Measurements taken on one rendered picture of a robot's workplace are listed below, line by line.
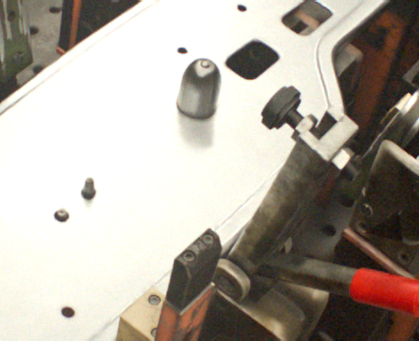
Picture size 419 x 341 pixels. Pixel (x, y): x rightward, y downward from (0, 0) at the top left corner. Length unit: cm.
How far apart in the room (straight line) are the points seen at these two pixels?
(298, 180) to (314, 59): 34
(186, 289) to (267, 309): 16
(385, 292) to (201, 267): 14
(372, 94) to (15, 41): 49
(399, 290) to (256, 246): 11
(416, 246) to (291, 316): 17
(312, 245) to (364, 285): 54
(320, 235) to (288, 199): 58
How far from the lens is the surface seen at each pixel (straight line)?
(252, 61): 103
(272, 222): 65
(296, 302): 72
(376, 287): 64
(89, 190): 80
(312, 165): 59
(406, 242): 86
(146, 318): 68
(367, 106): 124
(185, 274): 55
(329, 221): 121
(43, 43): 133
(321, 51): 95
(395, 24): 114
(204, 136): 86
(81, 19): 102
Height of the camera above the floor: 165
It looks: 52 degrees down
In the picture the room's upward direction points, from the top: 11 degrees clockwise
